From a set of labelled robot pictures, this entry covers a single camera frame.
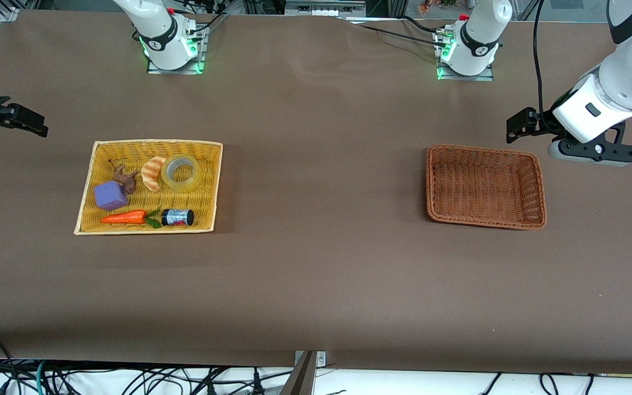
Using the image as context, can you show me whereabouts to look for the brown woven basket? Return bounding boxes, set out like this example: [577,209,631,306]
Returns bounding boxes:
[425,144,548,230]

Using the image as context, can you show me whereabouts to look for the purple cube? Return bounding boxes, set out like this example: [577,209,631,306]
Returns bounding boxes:
[93,181,129,212]

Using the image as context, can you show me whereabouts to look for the brown toy figure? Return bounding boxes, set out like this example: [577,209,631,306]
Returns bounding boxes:
[109,159,140,195]

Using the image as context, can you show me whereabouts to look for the toy croissant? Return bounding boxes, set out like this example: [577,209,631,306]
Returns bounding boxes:
[140,156,168,193]

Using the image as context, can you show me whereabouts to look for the toy carrot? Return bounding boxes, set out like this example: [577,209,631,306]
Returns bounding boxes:
[100,207,163,229]

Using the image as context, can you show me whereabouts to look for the small black jar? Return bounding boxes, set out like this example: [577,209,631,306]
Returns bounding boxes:
[161,208,195,228]

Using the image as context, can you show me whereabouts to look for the yellow woven basket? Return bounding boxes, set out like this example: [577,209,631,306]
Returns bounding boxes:
[74,139,224,236]

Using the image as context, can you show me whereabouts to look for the silver aluminium crossbar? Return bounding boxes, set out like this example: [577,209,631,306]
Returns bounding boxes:
[285,0,367,18]

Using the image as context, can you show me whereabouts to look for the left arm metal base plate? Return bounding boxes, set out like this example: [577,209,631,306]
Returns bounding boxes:
[434,29,495,82]

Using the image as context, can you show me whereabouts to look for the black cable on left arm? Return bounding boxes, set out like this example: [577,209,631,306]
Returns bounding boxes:
[532,0,548,119]

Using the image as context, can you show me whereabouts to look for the aluminium frame profile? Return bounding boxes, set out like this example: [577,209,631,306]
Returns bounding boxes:
[0,0,23,24]

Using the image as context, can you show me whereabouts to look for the black cable on table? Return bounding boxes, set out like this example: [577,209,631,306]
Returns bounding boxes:
[396,14,448,35]
[343,20,444,44]

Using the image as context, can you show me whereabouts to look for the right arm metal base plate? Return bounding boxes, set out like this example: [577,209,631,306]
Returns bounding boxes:
[146,23,207,75]

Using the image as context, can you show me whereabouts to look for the green cable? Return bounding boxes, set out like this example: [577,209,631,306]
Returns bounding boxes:
[33,359,49,395]

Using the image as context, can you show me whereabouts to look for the metal table clamp bracket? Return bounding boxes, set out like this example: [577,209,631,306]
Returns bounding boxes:
[294,350,327,369]

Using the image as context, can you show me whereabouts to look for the grey slanted post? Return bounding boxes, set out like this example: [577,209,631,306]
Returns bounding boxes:
[279,351,318,395]

